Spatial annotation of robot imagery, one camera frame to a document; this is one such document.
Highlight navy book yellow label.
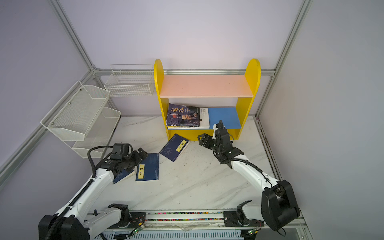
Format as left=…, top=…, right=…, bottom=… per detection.
left=136, top=153, right=160, bottom=182

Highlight white book brown bars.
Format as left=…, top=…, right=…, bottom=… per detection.
left=167, top=108, right=210, bottom=130

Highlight navy bagua book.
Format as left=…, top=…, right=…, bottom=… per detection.
left=160, top=134, right=190, bottom=162

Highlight purple illustrated book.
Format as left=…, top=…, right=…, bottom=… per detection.
left=166, top=104, right=200, bottom=127

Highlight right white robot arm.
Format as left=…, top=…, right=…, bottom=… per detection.
left=198, top=121, right=300, bottom=232

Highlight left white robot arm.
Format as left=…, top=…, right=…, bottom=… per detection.
left=38, top=143, right=148, bottom=240

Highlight navy book under left arm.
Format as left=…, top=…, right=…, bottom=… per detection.
left=113, top=170, right=134, bottom=184

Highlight yellow pink blue bookshelf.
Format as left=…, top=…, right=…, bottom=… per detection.
left=154, top=59, right=262, bottom=141

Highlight white mesh two-tier rack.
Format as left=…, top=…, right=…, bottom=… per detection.
left=41, top=82, right=121, bottom=159

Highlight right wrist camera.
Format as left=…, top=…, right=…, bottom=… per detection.
left=213, top=124, right=218, bottom=140

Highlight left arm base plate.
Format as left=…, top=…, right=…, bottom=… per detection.
left=117, top=212, right=147, bottom=229

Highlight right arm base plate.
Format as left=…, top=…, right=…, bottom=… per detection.
left=223, top=211, right=265, bottom=227

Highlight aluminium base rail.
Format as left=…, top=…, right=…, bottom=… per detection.
left=93, top=210, right=313, bottom=240

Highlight white wire basket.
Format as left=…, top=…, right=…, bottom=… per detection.
left=104, top=65, right=155, bottom=97

